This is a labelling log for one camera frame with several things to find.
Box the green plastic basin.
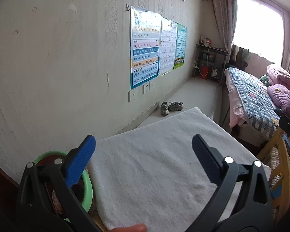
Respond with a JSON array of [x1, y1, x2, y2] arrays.
[[33, 150, 93, 223]]

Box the bright window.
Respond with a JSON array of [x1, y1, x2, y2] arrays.
[[233, 0, 286, 64]]

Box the white table poster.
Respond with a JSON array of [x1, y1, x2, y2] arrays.
[[158, 17, 178, 76]]

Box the grey sneaker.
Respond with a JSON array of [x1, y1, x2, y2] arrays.
[[168, 101, 183, 112], [160, 101, 170, 116]]

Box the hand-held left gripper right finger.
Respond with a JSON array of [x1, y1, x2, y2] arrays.
[[192, 134, 273, 232]]

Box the wooden chair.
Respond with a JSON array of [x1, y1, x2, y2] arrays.
[[256, 126, 290, 223]]

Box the red bucket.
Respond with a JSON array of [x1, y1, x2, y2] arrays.
[[199, 64, 209, 79]]

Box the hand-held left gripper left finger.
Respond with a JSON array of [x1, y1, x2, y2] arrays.
[[16, 135, 104, 232]]

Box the pink bedsheet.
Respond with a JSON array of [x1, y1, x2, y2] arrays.
[[226, 82, 247, 128]]

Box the blue bordered letter poster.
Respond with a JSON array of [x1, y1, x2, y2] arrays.
[[130, 5, 162, 90]]

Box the green bordered wall poster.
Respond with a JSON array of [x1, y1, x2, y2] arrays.
[[173, 23, 188, 70]]

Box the metal storage rack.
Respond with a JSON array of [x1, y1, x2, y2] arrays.
[[192, 43, 229, 85]]

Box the pink pillow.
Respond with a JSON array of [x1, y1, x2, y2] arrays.
[[266, 63, 290, 95]]

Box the person's left hand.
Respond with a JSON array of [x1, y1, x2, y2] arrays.
[[104, 223, 148, 232]]

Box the dark hanging clothes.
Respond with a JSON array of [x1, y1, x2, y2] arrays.
[[231, 44, 249, 68]]

